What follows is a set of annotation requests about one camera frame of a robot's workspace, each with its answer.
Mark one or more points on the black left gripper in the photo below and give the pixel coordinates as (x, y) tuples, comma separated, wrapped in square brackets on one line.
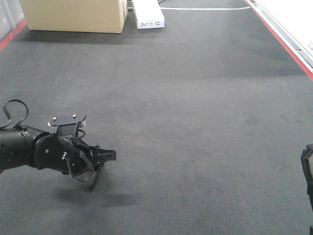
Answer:
[(73, 157)]

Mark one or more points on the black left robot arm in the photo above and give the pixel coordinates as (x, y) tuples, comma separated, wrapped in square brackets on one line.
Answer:
[(17, 146)]

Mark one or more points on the black conveyor belt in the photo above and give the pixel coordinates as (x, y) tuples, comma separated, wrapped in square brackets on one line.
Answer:
[(209, 116)]

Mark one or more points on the brown cardboard box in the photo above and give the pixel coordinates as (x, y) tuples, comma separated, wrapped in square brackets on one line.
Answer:
[(101, 16)]

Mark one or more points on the white long carton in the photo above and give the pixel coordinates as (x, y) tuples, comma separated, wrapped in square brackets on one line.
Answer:
[(148, 14)]

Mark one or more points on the white conveyor side rail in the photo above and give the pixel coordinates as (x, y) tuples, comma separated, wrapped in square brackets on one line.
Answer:
[(291, 23)]

